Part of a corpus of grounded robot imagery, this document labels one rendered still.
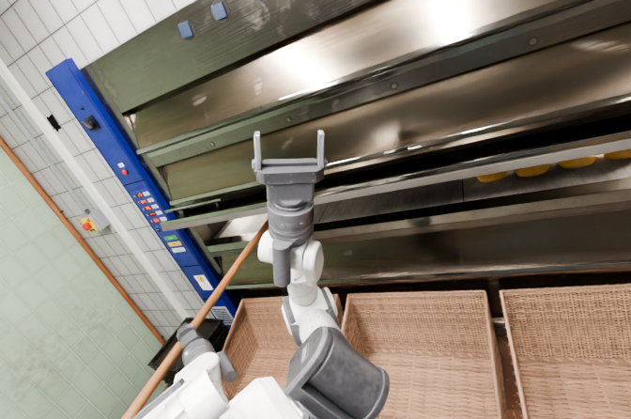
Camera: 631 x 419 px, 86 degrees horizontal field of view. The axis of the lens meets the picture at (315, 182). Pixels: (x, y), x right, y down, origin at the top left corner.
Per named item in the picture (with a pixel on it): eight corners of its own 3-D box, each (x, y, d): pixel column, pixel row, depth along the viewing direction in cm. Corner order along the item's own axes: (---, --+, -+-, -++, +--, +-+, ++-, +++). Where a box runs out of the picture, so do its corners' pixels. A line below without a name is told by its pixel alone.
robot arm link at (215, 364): (210, 376, 97) (169, 411, 86) (207, 348, 95) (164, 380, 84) (226, 384, 94) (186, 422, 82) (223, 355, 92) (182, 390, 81)
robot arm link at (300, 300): (312, 253, 81) (318, 287, 96) (270, 269, 79) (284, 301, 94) (329, 293, 74) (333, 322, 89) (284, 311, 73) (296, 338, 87)
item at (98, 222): (100, 225, 189) (88, 210, 185) (111, 223, 184) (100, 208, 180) (88, 234, 183) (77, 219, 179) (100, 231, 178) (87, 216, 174)
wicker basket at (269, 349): (264, 333, 187) (240, 297, 176) (360, 333, 162) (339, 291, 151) (216, 429, 147) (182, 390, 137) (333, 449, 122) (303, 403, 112)
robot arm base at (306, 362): (376, 361, 68) (400, 384, 57) (339, 422, 65) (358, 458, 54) (316, 317, 68) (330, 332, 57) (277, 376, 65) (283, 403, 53)
